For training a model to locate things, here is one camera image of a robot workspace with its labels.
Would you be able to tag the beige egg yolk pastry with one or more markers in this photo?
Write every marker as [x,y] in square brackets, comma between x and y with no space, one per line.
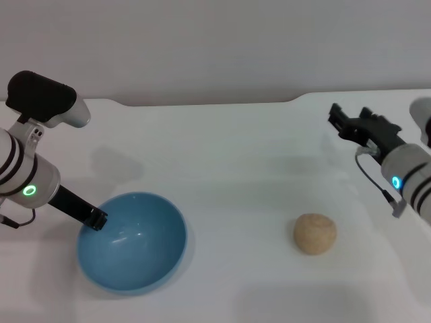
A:
[314,235]

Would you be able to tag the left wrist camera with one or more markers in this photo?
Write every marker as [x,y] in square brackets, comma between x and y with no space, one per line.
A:
[43,97]

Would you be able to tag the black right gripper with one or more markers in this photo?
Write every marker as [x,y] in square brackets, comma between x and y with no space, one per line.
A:
[373,131]

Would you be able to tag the blue ceramic bowl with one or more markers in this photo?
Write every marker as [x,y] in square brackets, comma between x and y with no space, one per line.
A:
[134,255]

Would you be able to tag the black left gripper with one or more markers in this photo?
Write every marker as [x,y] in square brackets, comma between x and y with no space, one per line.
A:
[69,203]

